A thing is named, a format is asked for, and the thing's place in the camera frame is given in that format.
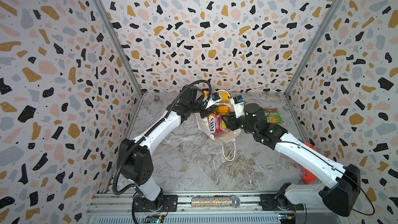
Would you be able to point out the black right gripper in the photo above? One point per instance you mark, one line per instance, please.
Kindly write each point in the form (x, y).
(232, 122)

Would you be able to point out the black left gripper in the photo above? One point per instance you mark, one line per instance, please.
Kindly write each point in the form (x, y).
(205, 113)

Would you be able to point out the Fox's fruits candy bag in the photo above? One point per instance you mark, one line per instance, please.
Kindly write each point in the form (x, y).
(216, 125)

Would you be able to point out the green corn chips bag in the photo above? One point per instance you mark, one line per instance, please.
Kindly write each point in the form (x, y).
(272, 115)

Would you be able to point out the white printed paper bag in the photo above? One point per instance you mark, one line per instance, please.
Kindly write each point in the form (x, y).
(221, 138)

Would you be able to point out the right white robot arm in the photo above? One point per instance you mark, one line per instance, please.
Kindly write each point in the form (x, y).
(340, 185)

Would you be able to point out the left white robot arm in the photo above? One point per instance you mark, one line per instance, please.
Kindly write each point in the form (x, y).
(135, 166)

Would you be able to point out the yellow snack packet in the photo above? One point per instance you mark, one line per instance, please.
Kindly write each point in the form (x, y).
(223, 110)

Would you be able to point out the glittery cylinder tube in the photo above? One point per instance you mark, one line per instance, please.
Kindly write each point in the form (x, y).
(228, 201)

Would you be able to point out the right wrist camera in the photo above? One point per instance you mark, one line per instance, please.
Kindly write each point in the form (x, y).
(238, 105)

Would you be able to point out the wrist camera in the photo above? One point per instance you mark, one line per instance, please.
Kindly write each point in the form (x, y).
(214, 98)
(238, 105)

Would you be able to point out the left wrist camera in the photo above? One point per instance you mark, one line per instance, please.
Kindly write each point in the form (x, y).
(214, 98)

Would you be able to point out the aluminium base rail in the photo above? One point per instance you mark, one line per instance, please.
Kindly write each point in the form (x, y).
(248, 207)

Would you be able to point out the aluminium right corner post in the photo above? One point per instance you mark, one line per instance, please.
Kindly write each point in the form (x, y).
(313, 44)

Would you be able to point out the aluminium corner post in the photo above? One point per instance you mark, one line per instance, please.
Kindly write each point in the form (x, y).
(117, 45)
(313, 44)

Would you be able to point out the aluminium left corner post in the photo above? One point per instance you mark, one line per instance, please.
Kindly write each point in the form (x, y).
(117, 45)

